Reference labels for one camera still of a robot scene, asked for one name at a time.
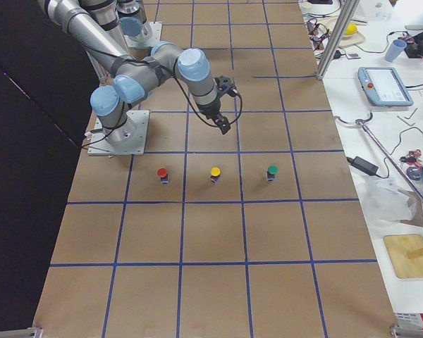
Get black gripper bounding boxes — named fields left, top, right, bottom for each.
left=199, top=101, right=231, bottom=134

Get yellow push button switch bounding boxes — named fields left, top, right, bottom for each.
left=210, top=167, right=221, bottom=184

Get metal walking cane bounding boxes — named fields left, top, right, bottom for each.
left=334, top=113, right=423, bottom=205

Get beige tray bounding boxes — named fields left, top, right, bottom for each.
left=317, top=16, right=365, bottom=47

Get black power adapter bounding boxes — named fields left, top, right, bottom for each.
left=346, top=156, right=379, bottom=176

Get yellow lemon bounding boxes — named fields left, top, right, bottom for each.
left=343, top=23, right=357, bottom=37

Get teach pendant tablet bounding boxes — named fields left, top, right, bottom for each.
left=357, top=67, right=414, bottom=107

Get clear plastic bag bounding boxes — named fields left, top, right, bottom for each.
left=362, top=177, right=417, bottom=222

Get blue plastic cup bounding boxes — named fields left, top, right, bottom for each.
left=384, top=39, right=407, bottom=62

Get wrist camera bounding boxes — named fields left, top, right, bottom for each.
left=214, top=75, right=239, bottom=98

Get green push button switch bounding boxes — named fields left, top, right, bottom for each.
left=266, top=165, right=278, bottom=182

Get red push button switch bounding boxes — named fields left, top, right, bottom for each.
left=157, top=168, right=170, bottom=184

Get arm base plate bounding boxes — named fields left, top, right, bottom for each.
left=121, top=22, right=162, bottom=49
left=87, top=110, right=149, bottom=156

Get aluminium frame post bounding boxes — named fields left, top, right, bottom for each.
left=315, top=0, right=360, bottom=80

